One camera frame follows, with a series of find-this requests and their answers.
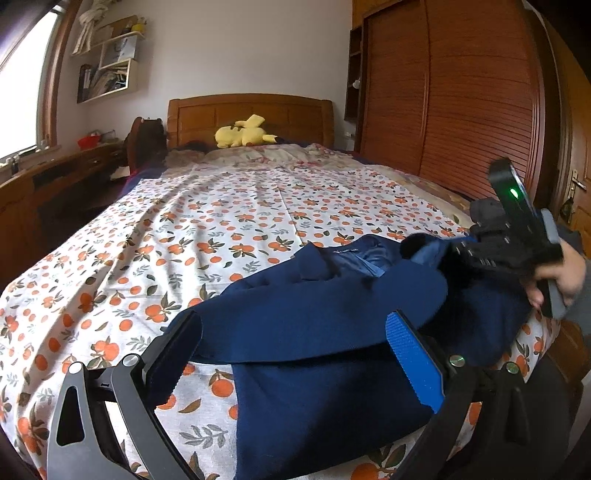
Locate navy blue jacket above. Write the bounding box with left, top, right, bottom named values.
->
left=161, top=233, right=536, bottom=480

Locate metal door handle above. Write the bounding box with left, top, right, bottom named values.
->
left=561, top=168, right=587, bottom=217

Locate beige floral quilt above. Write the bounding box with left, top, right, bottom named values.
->
left=164, top=143, right=365, bottom=169

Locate wooden framed window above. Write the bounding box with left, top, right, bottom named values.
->
left=0, top=0, right=81, bottom=162

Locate white wall shelf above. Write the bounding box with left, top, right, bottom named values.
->
left=71, top=16, right=148, bottom=104

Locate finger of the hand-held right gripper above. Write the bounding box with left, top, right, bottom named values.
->
left=449, top=234, right=491, bottom=274

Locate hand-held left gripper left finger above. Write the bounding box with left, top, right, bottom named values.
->
left=46, top=309, right=205, bottom=480

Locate person's right forearm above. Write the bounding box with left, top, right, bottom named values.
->
left=554, top=225, right=591, bottom=333

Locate white knotted rope hanging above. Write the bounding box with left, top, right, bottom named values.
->
left=74, top=0, right=114, bottom=54

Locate yellow plush toy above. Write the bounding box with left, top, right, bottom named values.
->
left=215, top=114, right=278, bottom=149

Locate wooden desk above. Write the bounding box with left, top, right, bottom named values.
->
left=0, top=141, right=134, bottom=278

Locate wooden headboard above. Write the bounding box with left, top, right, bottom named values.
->
left=166, top=93, right=335, bottom=151

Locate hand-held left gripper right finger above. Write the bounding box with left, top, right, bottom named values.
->
left=385, top=308, right=528, bottom=480

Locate bed with orange-print sheet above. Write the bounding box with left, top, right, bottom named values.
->
left=0, top=152, right=561, bottom=480

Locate wooden slatted wardrobe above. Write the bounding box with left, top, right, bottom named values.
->
left=344, top=0, right=573, bottom=204

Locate wooden door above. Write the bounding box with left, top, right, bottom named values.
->
left=540, top=23, right=591, bottom=222

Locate dark chair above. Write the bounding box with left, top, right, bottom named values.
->
left=124, top=117, right=168, bottom=178

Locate person's right hand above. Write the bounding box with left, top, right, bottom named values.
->
left=525, top=241, right=585, bottom=309

